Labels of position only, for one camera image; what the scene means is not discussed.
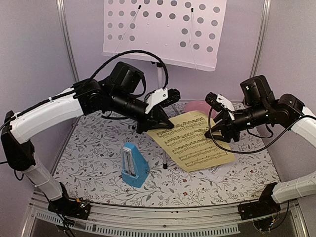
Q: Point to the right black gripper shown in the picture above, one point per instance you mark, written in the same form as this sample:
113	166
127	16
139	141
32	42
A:
227	129

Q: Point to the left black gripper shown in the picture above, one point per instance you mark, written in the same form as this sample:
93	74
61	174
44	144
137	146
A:
153	121

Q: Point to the yellow sheet music page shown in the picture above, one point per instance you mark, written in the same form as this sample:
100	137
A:
187	145

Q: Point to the lilac music stand with tripod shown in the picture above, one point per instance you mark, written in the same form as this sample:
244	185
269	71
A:
183	33

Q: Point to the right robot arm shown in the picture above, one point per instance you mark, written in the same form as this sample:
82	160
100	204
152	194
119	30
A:
287	111

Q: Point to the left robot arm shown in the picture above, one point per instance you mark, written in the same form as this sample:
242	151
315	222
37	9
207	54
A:
114	93

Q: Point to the pink plate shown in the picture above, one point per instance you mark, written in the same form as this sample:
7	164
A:
196	110

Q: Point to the white sheet music page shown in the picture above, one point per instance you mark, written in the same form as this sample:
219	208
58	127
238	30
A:
218	172

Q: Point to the blue metronome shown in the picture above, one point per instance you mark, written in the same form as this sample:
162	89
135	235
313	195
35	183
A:
135	168

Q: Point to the floral table mat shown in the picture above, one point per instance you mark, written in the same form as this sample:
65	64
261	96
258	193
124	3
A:
90	168

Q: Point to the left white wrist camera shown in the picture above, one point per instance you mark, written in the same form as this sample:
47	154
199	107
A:
163	97

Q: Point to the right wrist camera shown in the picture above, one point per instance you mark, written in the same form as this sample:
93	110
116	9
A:
219	102

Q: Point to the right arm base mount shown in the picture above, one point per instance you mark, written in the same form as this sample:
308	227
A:
265	205

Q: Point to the front aluminium rail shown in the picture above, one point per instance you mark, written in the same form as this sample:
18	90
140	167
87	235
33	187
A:
107	220

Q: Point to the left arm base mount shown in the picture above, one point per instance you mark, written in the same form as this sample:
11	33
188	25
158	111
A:
71	207

